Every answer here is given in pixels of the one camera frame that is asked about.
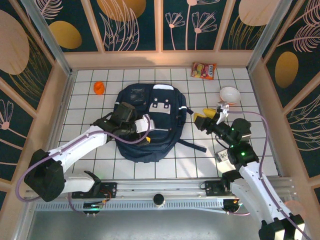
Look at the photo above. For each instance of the navy blue backpack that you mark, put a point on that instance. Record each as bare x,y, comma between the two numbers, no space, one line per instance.
160,140

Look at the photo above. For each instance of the small white card box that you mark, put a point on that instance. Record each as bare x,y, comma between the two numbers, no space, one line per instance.
222,157

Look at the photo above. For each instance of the red candy bag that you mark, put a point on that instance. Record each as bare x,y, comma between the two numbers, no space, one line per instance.
203,70

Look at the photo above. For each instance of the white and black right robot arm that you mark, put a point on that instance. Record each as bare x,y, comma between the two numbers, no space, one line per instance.
257,195

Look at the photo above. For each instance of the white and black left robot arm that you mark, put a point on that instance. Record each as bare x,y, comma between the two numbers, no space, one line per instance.
80,145

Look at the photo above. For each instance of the white bowl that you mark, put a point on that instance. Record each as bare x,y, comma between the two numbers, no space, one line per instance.
230,94

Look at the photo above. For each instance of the orange crumpled ball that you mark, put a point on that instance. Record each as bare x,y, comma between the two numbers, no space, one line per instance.
99,88

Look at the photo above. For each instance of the black round knob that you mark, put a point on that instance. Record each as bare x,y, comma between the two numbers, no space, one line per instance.
159,199

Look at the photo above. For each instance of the perforated metal vent strip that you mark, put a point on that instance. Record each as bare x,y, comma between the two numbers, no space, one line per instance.
137,206

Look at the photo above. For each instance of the black controller board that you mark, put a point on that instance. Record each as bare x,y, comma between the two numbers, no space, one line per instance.
231,207
92,207

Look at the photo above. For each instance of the pink translucent cup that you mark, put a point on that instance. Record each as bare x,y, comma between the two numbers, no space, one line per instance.
296,207

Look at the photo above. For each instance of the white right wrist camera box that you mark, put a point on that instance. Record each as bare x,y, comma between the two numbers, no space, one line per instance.
222,112

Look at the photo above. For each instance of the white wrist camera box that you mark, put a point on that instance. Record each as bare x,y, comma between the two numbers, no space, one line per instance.
143,123
222,112

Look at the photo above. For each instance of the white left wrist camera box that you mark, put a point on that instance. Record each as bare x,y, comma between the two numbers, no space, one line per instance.
143,123

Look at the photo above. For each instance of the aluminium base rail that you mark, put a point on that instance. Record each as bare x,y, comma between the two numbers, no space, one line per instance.
160,186

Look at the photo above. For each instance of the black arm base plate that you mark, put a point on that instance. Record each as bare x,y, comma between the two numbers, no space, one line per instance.
110,190
212,187

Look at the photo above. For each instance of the aluminium corner post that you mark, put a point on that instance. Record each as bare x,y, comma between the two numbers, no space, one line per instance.
268,35
47,37

